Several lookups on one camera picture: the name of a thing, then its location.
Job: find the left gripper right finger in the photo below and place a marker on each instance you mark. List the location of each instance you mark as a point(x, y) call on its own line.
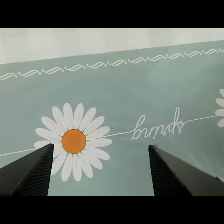
point(176, 176)

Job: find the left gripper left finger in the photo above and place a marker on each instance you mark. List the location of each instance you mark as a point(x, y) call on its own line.
point(28, 175)

